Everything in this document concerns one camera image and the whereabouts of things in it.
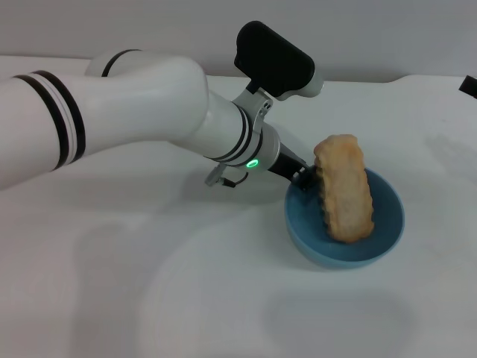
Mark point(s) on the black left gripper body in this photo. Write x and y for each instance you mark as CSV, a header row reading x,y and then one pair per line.
x,y
285,162

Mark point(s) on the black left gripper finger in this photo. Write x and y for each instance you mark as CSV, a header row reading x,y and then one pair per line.
x,y
306,181

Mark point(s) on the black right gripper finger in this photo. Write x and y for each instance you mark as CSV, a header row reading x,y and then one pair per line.
x,y
470,86

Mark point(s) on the orange striped bread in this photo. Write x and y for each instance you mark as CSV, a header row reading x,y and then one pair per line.
x,y
344,186

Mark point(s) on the blue bowl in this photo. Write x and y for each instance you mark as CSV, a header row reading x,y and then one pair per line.
x,y
346,253

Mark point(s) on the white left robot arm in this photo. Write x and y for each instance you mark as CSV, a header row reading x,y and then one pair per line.
x,y
130,112

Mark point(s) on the silver camera mounting bracket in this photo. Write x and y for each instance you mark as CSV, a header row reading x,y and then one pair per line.
x,y
255,108

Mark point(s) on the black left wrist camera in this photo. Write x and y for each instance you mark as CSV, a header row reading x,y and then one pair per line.
x,y
275,63

